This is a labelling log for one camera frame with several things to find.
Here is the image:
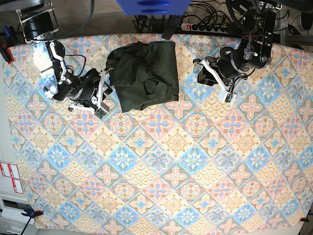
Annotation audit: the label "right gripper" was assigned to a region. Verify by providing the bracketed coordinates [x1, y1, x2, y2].
[69, 68, 113, 113]

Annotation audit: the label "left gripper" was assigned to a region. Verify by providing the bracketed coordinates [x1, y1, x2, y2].
[193, 47, 247, 93]

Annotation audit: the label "dark green long-sleeve shirt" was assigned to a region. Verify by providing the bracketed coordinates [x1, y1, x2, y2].
[106, 41, 179, 113]

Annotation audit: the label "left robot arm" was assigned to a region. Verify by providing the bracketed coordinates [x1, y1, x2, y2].
[193, 0, 276, 104]

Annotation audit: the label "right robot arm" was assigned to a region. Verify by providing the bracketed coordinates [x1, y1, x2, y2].
[16, 0, 112, 120]

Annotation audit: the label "white power strip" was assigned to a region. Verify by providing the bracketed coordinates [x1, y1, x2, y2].
[180, 23, 226, 33]

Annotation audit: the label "black remote control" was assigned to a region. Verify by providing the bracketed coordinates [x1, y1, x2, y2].
[161, 15, 183, 40]

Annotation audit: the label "blue plastic box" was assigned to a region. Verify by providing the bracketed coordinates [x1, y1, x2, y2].
[116, 0, 191, 16]

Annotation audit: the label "colourful patterned tablecloth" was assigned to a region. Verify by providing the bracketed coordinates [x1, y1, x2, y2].
[3, 35, 313, 235]

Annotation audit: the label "red white stickers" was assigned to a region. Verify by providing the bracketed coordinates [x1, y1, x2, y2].
[0, 162, 23, 194]

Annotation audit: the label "blue clamp bottom left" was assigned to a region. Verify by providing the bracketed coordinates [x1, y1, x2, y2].
[21, 210, 44, 235]

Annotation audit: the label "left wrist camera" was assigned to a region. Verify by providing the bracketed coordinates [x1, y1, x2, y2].
[218, 90, 237, 105]

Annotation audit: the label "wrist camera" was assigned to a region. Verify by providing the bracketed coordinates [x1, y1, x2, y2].
[94, 108, 108, 120]
[218, 90, 237, 105]

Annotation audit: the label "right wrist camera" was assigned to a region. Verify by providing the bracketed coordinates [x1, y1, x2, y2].
[94, 108, 108, 120]

